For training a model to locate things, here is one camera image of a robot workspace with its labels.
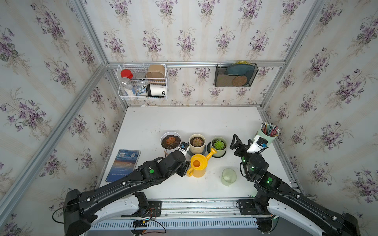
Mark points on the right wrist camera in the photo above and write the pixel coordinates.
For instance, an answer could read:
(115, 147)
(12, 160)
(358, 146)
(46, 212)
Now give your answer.
(258, 145)

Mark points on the dark green saucer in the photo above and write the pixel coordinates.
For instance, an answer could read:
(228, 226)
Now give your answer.
(219, 153)

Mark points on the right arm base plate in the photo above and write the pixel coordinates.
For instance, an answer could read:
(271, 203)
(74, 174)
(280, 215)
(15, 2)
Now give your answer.
(250, 207)

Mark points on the brown paper cup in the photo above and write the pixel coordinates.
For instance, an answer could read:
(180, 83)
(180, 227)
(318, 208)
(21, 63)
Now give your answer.
(155, 72)

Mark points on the clear plastic bottle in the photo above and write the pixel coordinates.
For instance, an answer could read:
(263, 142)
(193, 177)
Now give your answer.
(127, 86)

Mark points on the white black paper cup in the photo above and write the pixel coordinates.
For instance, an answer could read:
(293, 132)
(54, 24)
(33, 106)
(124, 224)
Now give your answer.
(156, 90)

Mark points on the grey-blue saucer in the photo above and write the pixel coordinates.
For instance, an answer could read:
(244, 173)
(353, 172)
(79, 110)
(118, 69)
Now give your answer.
(203, 153)

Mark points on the red lid jar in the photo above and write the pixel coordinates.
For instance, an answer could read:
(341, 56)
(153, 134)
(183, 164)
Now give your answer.
(126, 73)

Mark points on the aluminium front rail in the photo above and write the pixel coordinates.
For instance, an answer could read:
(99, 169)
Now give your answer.
(184, 208)

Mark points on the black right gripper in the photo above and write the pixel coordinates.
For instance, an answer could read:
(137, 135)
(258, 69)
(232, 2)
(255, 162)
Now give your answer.
(243, 148)

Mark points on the yellow plastic watering can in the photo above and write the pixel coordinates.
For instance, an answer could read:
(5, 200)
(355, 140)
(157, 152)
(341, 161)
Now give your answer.
(199, 164)

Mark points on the green pencil holder cup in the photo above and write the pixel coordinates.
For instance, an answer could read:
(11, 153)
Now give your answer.
(269, 132)

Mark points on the white wire basket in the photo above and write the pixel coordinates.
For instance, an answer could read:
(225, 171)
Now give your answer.
(139, 81)

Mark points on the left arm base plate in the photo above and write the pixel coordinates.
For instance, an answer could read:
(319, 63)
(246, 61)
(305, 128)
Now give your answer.
(148, 209)

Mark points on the black mesh wall holder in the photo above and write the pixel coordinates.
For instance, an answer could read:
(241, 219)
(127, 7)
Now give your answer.
(223, 80)

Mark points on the small circuit board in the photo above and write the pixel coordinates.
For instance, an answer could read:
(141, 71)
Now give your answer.
(140, 223)

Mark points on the teal plate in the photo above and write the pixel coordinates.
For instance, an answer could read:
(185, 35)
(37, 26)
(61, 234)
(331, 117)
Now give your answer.
(239, 69)

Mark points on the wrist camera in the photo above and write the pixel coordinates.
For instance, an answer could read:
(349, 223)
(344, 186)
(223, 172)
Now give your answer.
(258, 145)
(184, 148)

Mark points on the cream ribbed pot succulent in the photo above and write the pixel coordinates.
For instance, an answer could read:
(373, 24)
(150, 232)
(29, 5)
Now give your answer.
(197, 143)

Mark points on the green ribbed pot succulent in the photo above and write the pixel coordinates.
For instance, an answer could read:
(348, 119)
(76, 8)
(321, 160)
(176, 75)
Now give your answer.
(220, 145)

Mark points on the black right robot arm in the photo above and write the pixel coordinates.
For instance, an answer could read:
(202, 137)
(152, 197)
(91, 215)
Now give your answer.
(276, 197)

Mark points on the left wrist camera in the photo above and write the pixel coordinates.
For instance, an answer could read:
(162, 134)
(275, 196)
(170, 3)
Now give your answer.
(184, 148)

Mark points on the white pot red succulent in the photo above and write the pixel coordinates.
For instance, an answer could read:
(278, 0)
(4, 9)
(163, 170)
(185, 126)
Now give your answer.
(170, 141)

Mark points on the blue book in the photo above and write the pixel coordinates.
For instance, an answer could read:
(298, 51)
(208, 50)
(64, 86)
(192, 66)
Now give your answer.
(124, 163)

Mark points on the round cork coaster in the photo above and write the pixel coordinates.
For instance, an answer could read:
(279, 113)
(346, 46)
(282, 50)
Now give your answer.
(239, 81)

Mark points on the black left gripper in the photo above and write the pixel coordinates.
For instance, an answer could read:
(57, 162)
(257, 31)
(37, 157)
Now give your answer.
(184, 169)

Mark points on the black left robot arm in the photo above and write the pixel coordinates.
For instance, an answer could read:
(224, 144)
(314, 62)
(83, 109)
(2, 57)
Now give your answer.
(81, 210)

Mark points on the translucent green cup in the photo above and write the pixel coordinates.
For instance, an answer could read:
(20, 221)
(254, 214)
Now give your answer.
(228, 177)

